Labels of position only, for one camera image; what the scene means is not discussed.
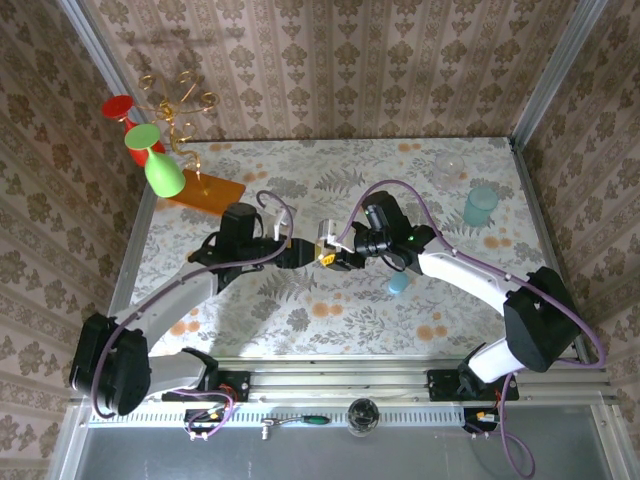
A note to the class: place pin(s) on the blue earbud case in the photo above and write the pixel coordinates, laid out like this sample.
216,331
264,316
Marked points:
398,285

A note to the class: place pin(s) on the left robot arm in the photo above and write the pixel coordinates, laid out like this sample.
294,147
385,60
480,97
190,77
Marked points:
165,305

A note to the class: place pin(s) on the floral table cover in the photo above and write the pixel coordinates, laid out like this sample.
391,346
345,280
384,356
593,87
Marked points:
350,340

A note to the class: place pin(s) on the green plastic goblet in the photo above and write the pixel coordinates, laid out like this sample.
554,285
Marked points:
165,175

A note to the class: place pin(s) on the teal textured plastic cup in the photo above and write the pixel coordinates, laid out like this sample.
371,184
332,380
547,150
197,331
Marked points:
482,205

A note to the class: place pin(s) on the round black lens dome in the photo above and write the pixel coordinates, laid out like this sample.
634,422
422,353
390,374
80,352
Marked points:
363,417

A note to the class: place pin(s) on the red plastic goblet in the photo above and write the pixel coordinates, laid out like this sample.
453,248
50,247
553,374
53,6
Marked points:
117,107

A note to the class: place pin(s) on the grey metal panel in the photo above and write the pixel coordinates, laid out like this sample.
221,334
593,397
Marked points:
325,457

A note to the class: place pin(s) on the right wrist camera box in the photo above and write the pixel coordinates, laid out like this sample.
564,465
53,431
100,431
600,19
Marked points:
330,232

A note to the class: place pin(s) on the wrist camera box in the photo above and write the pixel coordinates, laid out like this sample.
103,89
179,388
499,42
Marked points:
281,227
330,232

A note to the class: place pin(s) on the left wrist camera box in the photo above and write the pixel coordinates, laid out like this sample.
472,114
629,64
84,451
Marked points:
281,227

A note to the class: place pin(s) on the aluminium side rail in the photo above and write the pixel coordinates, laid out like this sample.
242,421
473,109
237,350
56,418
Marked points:
141,220
541,220

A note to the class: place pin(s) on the aluminium front rail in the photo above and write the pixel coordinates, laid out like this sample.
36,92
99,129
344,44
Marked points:
340,380

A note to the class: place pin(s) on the aluminium frame post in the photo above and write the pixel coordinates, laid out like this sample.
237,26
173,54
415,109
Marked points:
97,50
556,70

